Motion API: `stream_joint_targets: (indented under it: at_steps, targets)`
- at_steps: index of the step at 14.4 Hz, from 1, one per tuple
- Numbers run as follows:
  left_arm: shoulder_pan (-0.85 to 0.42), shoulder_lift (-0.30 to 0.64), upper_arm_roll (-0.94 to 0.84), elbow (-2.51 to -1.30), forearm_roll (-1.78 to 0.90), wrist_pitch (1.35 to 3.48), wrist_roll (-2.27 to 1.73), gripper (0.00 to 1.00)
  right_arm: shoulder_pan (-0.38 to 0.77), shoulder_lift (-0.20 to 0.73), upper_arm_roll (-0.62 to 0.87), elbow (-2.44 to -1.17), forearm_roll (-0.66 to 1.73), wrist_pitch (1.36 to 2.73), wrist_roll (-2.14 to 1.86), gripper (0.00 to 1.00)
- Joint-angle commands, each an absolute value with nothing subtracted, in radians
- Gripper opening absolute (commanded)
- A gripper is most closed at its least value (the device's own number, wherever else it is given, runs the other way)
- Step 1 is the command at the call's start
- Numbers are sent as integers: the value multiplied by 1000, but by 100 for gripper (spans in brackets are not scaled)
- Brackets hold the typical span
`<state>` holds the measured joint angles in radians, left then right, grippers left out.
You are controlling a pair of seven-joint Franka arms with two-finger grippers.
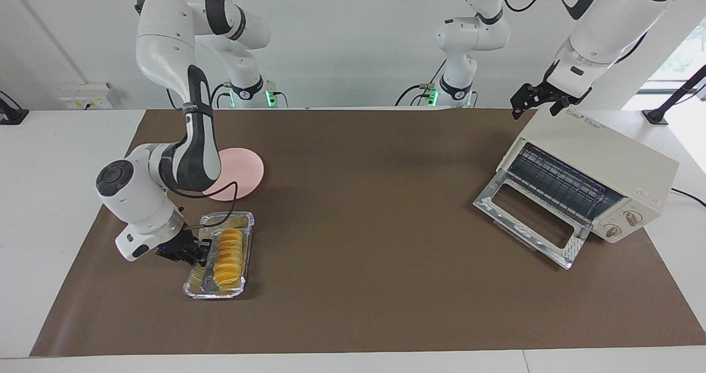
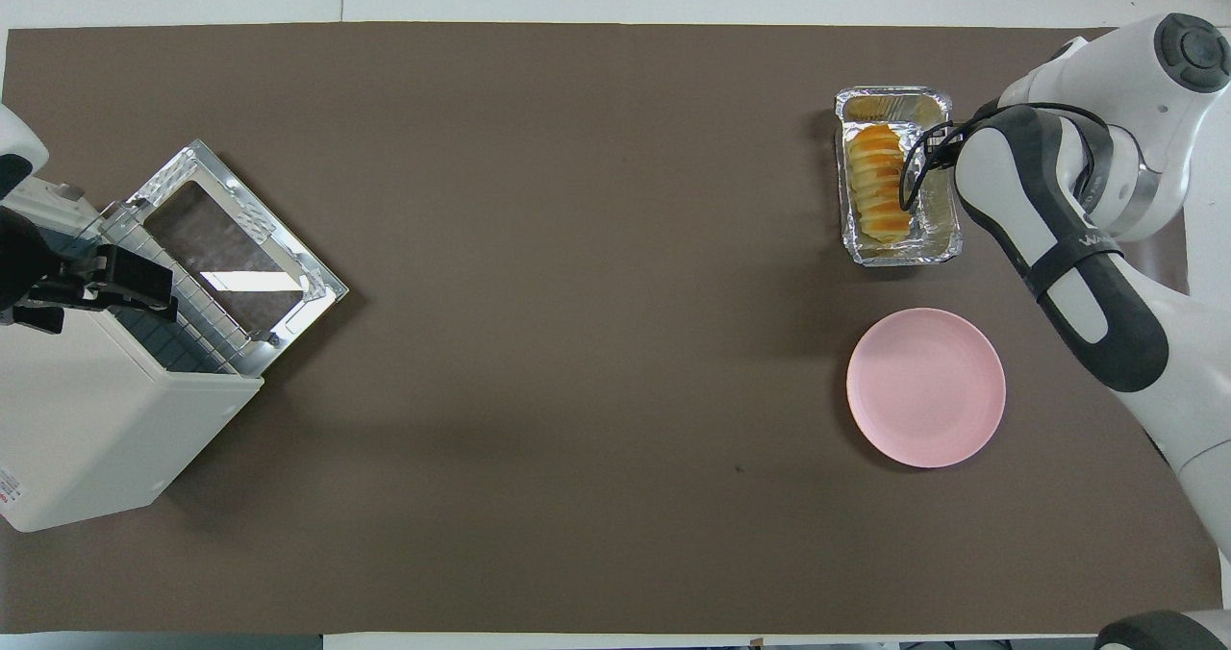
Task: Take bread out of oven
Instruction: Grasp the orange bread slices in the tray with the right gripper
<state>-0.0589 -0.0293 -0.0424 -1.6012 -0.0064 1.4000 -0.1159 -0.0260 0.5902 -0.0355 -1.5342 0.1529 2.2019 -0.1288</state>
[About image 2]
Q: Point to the brown table mat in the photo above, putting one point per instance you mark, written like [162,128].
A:
[577,342]

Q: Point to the aluminium foil tray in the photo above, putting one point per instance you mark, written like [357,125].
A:
[870,251]

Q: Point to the golden sliced bread loaf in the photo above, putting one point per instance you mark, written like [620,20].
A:
[877,184]

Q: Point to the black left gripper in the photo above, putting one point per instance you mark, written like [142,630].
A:
[24,261]

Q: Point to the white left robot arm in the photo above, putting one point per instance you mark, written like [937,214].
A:
[17,145]

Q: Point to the cream toaster oven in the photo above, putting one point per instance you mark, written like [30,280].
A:
[87,419]

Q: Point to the pink round plate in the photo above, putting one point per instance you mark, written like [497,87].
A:
[923,390]

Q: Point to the metal oven rack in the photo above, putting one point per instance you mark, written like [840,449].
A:
[207,328]

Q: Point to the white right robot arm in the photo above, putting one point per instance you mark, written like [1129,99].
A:
[1087,265]

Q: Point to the glass oven door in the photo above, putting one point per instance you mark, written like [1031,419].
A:
[317,289]

